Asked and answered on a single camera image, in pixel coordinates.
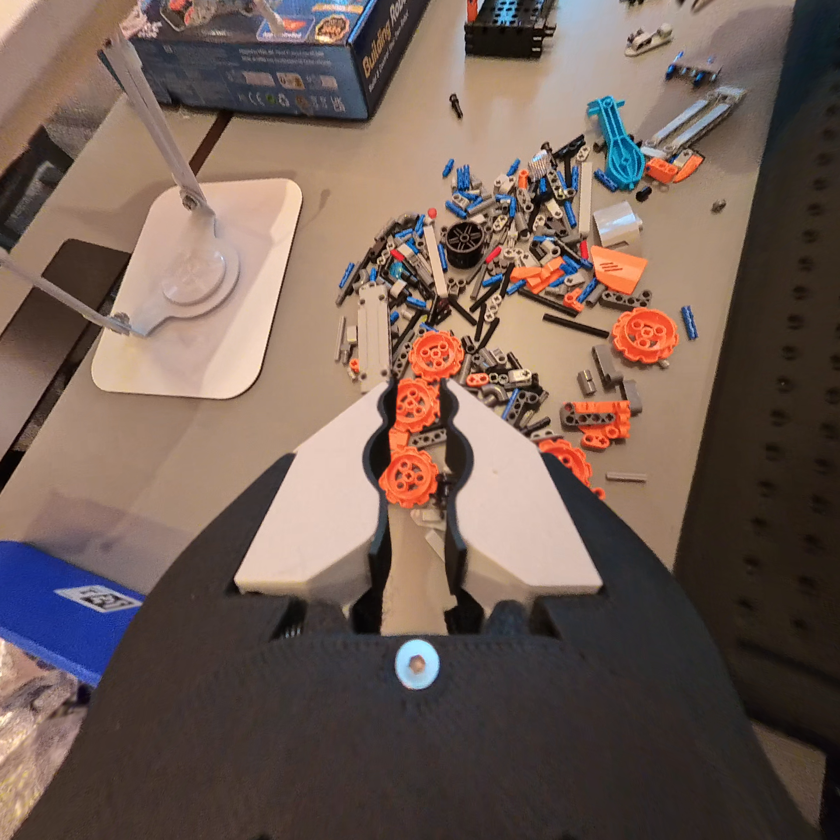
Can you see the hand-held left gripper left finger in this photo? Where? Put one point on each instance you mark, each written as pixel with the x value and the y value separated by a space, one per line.
pixel 305 532

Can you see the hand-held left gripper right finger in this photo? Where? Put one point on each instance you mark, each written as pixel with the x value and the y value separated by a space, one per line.
pixel 532 532

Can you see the pile of plastic building pieces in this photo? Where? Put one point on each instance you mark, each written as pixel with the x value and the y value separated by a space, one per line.
pixel 525 263

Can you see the turquoise connector piece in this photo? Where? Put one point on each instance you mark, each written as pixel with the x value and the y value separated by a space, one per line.
pixel 614 138

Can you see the white book stand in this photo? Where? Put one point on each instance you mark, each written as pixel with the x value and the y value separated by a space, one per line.
pixel 197 328

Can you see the blue storage bin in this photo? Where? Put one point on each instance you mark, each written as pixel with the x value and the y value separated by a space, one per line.
pixel 66 591

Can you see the orange panel piece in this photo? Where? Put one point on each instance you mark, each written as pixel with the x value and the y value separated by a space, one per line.
pixel 620 271

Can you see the black spoked wheel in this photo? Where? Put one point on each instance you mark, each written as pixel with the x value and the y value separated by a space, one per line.
pixel 462 244

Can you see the white panel piece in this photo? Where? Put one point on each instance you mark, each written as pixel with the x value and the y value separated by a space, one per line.
pixel 617 223

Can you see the clear plastic parts bag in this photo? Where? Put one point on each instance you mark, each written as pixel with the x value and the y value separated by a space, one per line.
pixel 33 722

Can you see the black axle pin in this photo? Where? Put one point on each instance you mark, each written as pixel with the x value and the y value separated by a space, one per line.
pixel 456 105

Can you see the blue cardboard kit box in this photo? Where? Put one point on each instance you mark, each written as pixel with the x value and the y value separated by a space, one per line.
pixel 263 66

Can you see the small black machine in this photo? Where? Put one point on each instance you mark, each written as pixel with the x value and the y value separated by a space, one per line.
pixel 509 26

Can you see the long grey frame piece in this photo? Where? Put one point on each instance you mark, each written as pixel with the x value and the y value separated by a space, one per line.
pixel 372 335

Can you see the grey frame with orange bracket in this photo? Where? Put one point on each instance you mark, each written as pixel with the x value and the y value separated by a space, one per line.
pixel 696 125

